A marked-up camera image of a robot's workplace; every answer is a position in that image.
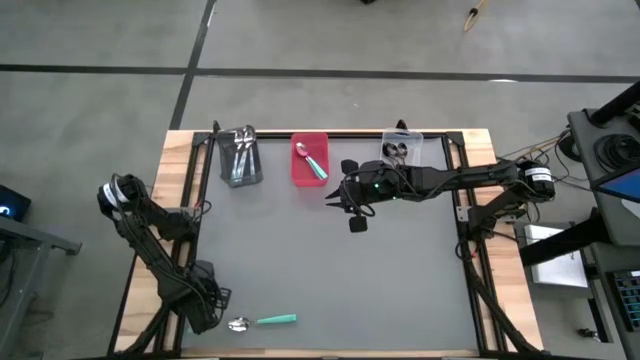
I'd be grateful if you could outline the floor cable bundle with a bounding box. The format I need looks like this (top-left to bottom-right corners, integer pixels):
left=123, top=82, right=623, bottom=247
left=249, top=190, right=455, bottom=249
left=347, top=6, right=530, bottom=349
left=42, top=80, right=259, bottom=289
left=497, top=132, right=571, bottom=174

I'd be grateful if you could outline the blue monitor screen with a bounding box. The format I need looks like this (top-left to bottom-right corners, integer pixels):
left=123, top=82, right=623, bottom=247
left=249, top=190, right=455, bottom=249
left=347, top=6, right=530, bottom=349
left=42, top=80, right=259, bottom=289
left=597, top=167, right=640, bottom=204

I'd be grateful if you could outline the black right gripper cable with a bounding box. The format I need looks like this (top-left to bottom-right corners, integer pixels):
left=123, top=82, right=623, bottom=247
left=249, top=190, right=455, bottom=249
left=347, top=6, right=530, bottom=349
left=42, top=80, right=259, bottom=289
left=341, top=169, right=377, bottom=219

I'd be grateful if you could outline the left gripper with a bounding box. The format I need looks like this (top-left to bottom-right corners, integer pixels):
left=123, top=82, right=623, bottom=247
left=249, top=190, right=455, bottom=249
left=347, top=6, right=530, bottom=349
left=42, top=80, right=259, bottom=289
left=182, top=259, right=232, bottom=335

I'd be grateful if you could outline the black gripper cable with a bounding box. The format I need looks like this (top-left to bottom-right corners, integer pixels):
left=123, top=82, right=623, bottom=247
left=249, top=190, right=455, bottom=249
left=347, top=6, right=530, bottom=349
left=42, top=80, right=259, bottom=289
left=199, top=285, right=233, bottom=322
left=341, top=169, right=377, bottom=219

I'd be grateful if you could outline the red plastic bin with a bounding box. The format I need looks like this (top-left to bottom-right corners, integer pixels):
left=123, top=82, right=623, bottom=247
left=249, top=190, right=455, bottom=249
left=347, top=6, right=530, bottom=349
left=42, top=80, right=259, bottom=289
left=290, top=131, right=331, bottom=189

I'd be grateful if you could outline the black metal table frame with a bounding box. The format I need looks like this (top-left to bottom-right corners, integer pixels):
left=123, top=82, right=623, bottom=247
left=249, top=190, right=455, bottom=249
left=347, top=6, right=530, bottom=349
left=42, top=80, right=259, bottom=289
left=107, top=128, right=544, bottom=360

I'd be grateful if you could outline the clear plastic bin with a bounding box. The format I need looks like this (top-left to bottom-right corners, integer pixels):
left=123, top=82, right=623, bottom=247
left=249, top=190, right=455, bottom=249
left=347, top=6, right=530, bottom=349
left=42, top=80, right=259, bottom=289
left=380, top=127, right=425, bottom=169

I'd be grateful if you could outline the grey side desk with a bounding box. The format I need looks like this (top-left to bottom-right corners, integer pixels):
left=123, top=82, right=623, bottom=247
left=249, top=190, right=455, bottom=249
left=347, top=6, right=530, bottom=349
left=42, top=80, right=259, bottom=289
left=0, top=214, right=82, bottom=351

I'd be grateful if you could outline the grey equipment cart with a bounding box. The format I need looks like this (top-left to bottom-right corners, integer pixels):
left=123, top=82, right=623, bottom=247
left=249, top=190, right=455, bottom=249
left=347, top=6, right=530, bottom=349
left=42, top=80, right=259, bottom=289
left=567, top=108, right=640, bottom=246

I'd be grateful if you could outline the yellow cable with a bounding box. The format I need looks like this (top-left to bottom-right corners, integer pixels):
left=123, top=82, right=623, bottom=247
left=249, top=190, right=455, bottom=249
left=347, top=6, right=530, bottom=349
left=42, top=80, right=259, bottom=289
left=462, top=0, right=489, bottom=34

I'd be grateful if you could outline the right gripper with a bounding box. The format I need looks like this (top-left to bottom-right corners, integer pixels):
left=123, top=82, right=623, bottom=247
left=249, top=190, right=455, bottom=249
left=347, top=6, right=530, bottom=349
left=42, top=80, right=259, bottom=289
left=324, top=158, right=409, bottom=234

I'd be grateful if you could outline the black computer with blue light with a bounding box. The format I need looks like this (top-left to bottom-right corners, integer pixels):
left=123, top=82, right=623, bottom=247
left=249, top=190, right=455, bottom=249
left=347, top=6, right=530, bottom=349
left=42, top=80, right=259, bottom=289
left=0, top=183, right=32, bottom=224

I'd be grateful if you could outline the black pole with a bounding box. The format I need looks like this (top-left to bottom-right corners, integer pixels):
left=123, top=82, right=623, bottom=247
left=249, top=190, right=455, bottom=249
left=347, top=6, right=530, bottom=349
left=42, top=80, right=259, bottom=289
left=587, top=79, right=640, bottom=129

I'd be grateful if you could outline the black cable coil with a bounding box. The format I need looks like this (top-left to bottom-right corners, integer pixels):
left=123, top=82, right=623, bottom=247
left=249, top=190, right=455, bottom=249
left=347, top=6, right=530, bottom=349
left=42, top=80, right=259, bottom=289
left=594, top=133, right=640, bottom=174

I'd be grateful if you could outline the black button panel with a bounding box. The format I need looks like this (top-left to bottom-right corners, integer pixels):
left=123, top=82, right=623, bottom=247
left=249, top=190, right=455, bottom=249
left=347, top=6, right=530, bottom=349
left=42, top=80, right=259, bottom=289
left=607, top=269, right=640, bottom=334

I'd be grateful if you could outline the black stand leg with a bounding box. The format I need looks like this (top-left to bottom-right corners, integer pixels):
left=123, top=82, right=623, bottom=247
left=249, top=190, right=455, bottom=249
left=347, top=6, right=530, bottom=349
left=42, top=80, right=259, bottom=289
left=518, top=207, right=609, bottom=269

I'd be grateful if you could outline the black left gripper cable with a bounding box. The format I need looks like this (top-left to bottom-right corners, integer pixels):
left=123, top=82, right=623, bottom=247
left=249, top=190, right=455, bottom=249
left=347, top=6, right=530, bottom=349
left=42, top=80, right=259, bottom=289
left=199, top=285, right=233, bottom=322

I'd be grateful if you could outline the white box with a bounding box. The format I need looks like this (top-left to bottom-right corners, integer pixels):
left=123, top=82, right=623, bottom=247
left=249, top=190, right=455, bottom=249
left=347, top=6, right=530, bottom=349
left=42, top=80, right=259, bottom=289
left=524, top=223, right=590, bottom=289

